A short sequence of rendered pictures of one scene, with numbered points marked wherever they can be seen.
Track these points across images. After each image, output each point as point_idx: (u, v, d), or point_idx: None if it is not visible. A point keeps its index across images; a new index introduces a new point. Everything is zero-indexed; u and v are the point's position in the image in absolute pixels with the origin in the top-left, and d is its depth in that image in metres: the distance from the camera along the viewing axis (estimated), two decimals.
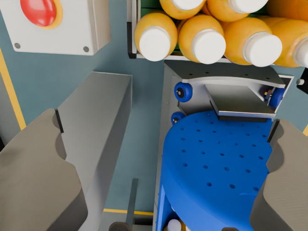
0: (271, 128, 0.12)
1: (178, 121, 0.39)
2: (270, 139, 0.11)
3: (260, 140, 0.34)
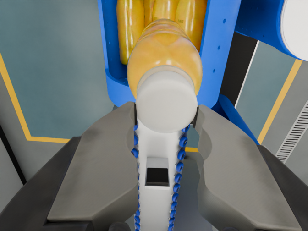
0: None
1: None
2: (195, 124, 0.12)
3: None
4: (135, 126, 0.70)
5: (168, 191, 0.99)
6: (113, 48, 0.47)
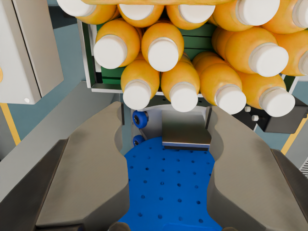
0: (206, 115, 0.13)
1: (133, 147, 0.42)
2: (207, 126, 0.12)
3: (202, 168, 0.37)
4: None
5: None
6: None
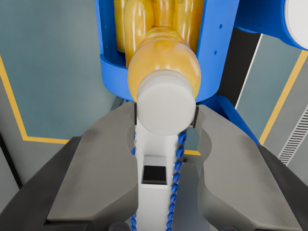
0: None
1: None
2: (195, 124, 0.12)
3: None
4: None
5: (166, 192, 0.95)
6: (109, 35, 0.45)
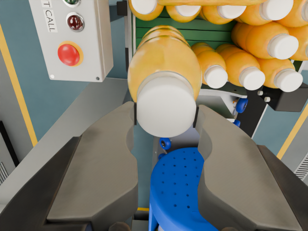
0: None
1: (162, 157, 0.57)
2: (195, 124, 0.12)
3: None
4: None
5: None
6: None
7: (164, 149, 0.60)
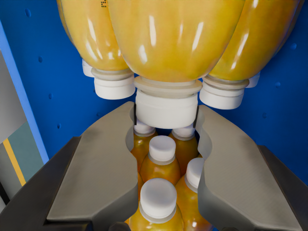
0: None
1: None
2: (195, 124, 0.12)
3: None
4: None
5: None
6: None
7: None
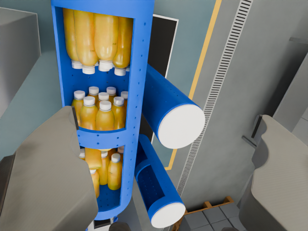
0: (255, 123, 0.12)
1: None
2: (254, 134, 0.11)
3: None
4: None
5: None
6: None
7: None
